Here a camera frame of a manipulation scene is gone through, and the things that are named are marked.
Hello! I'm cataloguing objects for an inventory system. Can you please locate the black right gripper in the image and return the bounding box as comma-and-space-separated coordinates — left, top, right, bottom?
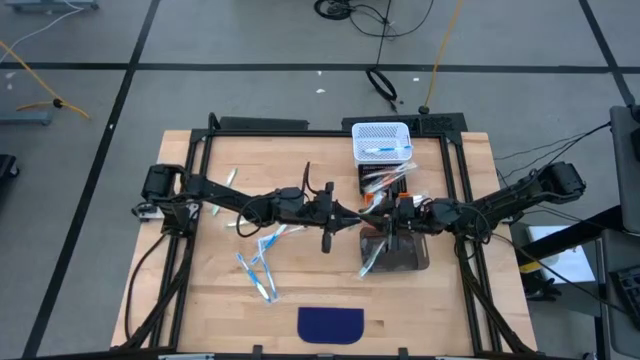
364, 196, 429, 251

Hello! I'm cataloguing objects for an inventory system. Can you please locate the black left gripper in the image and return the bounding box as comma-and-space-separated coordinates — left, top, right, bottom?
302, 182, 362, 254

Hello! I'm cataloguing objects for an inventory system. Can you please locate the blue toothbrush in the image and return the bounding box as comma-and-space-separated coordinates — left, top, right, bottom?
233, 251, 273, 305
248, 223, 290, 266
255, 238, 280, 302
363, 144, 414, 154

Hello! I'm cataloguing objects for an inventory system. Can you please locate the small orange plastic bin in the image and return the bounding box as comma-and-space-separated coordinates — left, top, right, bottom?
363, 192, 412, 217

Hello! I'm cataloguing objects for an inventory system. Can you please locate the grey translucent plastic bin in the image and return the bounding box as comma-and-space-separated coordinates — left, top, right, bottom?
358, 224, 431, 275

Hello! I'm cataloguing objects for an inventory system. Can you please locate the small black plastic bin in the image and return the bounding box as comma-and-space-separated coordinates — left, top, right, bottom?
358, 163, 409, 197

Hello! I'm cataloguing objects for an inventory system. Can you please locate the white perforated plastic basket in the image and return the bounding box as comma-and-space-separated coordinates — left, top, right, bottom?
351, 121, 414, 169

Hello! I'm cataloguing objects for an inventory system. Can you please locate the purple cloth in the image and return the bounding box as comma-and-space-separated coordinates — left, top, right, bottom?
296, 306, 366, 346

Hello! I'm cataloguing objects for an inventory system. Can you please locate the black perforated box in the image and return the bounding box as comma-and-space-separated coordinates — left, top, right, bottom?
341, 112, 469, 135

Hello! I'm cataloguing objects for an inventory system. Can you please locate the black flat box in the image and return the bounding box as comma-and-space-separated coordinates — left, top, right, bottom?
219, 116, 310, 132

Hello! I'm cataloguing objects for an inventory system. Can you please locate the white box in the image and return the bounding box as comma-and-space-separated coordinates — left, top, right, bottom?
527, 224, 597, 286

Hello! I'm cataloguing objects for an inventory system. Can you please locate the black diagonal bar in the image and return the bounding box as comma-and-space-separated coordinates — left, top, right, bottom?
514, 203, 626, 261

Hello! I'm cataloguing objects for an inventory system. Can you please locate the black keyboard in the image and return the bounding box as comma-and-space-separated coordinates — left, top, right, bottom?
612, 264, 640, 321

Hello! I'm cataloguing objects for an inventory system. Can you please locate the grey desk with keyboard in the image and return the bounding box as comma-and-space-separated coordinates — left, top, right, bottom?
599, 228, 640, 359

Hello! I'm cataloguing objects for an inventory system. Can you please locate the grey cart base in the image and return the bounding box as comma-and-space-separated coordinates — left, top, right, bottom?
0, 110, 54, 127
4, 0, 100, 13

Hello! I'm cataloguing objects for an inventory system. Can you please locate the black floor object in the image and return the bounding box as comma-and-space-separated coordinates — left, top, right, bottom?
0, 153, 20, 182

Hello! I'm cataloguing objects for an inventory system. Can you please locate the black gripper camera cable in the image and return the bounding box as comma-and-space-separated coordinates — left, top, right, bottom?
299, 160, 314, 196

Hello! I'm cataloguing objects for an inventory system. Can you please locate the black metal table frame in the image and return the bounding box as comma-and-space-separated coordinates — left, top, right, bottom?
110, 112, 539, 359

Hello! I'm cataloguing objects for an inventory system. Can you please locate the black hanging cable with coil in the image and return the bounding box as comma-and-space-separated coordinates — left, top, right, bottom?
365, 0, 401, 115

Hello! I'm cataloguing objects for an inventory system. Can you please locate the yellow hanging cable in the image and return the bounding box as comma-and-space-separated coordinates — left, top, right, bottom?
417, 0, 464, 116

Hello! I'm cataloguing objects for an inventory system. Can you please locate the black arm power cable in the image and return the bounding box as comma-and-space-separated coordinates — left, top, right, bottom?
494, 122, 612, 179

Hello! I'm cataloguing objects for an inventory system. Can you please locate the long black floor cable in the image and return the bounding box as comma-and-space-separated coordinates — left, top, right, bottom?
492, 232, 632, 317

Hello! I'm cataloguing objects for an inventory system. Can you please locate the black cable tangle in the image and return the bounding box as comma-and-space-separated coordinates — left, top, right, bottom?
313, 0, 435, 39

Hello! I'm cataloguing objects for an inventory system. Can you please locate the black looped base cable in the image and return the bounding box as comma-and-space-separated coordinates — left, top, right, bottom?
123, 230, 170, 342

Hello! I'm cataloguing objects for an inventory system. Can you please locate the yellow floor cable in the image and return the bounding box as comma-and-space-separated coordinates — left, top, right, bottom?
0, 39, 92, 120

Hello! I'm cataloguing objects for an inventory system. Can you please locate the white floor cable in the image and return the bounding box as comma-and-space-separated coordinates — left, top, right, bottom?
0, 0, 86, 51

